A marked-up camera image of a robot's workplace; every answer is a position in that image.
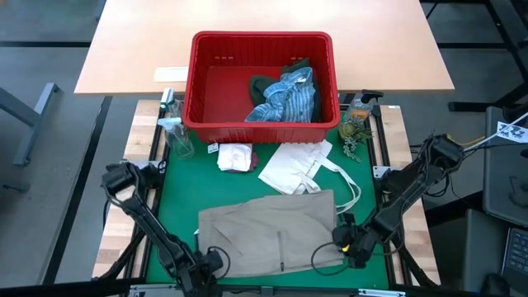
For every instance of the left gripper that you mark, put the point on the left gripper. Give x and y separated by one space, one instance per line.
204 270

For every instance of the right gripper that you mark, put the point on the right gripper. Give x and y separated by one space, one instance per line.
356 243

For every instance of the khaki trousers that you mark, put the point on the khaki trousers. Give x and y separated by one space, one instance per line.
255 235

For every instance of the white garment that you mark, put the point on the white garment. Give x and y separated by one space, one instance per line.
235 156

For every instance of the maroon garment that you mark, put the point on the maroon garment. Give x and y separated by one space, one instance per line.
255 161

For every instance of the white paper garment tag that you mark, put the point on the white paper garment tag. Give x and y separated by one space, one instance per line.
213 148

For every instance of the blue striped shirt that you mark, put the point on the blue striped shirt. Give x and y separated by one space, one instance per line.
288 101

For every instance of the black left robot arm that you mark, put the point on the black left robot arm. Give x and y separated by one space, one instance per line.
144 218

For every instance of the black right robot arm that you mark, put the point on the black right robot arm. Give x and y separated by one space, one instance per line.
408 194

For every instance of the red plastic laundry bin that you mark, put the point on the red plastic laundry bin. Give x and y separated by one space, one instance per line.
222 95

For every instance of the cream canvas tote bag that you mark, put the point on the cream canvas tote bag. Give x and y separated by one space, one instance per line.
293 165

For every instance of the small potted succulent plant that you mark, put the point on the small potted succulent plant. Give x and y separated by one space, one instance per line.
352 130

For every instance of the clear plastic spray bottle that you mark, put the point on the clear plastic spray bottle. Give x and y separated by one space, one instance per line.
179 138

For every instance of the amber spray bottle black trigger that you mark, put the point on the amber spray bottle black trigger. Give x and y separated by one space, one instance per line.
359 108

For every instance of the black computer mouse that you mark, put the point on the black computer mouse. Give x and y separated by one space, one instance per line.
495 284

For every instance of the dark grey desk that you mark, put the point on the dark grey desk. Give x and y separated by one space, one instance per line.
499 185

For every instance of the black keyboard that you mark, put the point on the black keyboard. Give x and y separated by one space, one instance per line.
517 255

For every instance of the black table base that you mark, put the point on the black table base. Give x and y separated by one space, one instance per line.
474 106

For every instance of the dark green garment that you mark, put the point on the dark green garment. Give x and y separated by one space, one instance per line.
257 86

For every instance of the white printed flag tag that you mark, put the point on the white printed flag tag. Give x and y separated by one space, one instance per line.
511 132

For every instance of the white paper sheet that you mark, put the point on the white paper sheet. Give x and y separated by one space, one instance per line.
171 74

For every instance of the grey metal table leg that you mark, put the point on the grey metal table leg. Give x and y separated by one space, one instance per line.
37 111

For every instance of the light wooden table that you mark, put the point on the light wooden table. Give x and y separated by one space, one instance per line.
144 41

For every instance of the silver camera mount bar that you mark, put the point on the silver camera mount bar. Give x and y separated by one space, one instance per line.
152 290

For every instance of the black aluminium table frame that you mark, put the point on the black aluminium table frame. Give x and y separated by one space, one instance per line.
144 255

